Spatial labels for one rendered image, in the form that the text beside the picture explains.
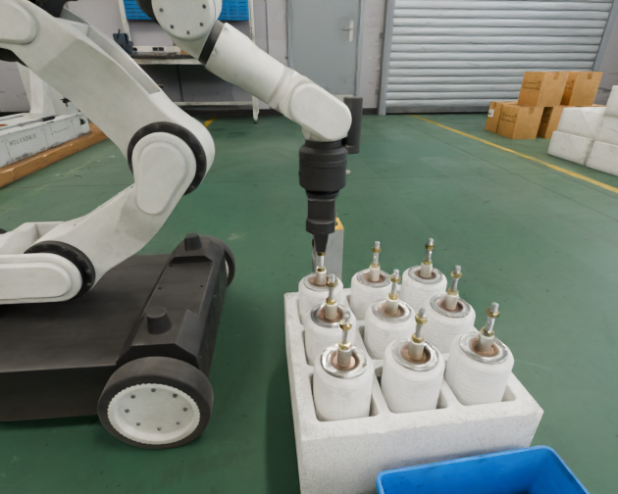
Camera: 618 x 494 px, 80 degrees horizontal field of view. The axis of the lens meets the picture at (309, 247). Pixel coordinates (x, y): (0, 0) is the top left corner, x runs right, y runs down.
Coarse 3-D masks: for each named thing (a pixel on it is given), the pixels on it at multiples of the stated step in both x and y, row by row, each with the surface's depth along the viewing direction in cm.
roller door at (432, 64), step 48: (432, 0) 473; (480, 0) 479; (528, 0) 483; (576, 0) 488; (384, 48) 489; (432, 48) 497; (480, 48) 503; (528, 48) 509; (576, 48) 515; (384, 96) 516; (432, 96) 526; (480, 96) 532
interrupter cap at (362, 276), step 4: (360, 272) 82; (364, 272) 82; (368, 272) 82; (380, 272) 82; (384, 272) 82; (356, 276) 81; (360, 276) 81; (364, 276) 81; (368, 276) 81; (380, 276) 81; (384, 276) 81; (388, 276) 80; (360, 280) 79; (364, 280) 79; (368, 280) 80; (380, 280) 80; (384, 280) 79; (388, 280) 79; (364, 284) 78; (368, 284) 78; (372, 284) 78; (376, 284) 78; (380, 284) 78; (384, 284) 78; (388, 284) 78
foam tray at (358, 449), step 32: (288, 320) 80; (288, 352) 79; (512, 384) 63; (384, 416) 57; (416, 416) 57; (448, 416) 57; (480, 416) 57; (512, 416) 58; (320, 448) 55; (352, 448) 56; (384, 448) 57; (416, 448) 58; (448, 448) 59; (480, 448) 60; (512, 448) 62; (320, 480) 59; (352, 480) 60
